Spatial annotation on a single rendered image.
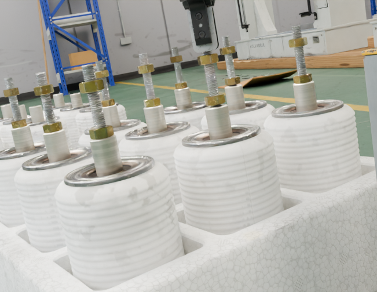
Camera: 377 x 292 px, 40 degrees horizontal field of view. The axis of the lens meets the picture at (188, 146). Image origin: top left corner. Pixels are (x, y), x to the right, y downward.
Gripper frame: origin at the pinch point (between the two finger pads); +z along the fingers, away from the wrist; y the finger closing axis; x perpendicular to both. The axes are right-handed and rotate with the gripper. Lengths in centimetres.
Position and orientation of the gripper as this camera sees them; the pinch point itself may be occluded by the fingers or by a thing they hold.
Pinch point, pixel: (203, 29)
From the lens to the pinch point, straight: 48.3
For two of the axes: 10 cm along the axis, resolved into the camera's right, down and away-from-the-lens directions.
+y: 1.6, -2.3, 9.6
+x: -9.7, 1.4, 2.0
